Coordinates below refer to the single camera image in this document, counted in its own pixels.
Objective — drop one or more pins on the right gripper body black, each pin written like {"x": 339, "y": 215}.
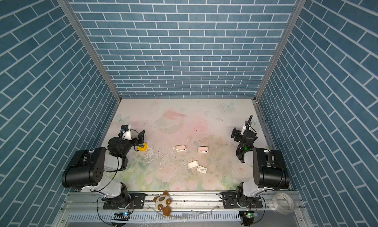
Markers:
{"x": 239, "y": 138}

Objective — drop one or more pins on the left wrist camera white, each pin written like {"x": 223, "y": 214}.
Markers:
{"x": 125, "y": 132}

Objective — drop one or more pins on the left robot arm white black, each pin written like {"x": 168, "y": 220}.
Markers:
{"x": 88, "y": 168}

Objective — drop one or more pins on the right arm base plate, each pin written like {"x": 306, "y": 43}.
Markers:
{"x": 233, "y": 200}

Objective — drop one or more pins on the white staple box sleeve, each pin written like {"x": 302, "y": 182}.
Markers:
{"x": 202, "y": 169}

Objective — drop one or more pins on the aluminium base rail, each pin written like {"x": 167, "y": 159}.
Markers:
{"x": 187, "y": 207}

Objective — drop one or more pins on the yellow tape measure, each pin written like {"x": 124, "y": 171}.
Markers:
{"x": 142, "y": 147}

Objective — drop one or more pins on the brown white plush toy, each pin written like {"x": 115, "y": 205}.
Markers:
{"x": 162, "y": 203}

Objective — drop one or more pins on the clear tape roll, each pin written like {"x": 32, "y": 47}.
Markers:
{"x": 283, "y": 203}

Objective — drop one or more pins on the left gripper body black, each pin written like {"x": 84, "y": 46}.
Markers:
{"x": 127, "y": 146}

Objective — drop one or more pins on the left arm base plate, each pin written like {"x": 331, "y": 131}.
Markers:
{"x": 130, "y": 201}

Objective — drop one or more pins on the cardboard staple tray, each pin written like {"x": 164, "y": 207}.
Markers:
{"x": 193, "y": 164}

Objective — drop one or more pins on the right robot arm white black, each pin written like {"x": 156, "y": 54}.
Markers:
{"x": 269, "y": 168}

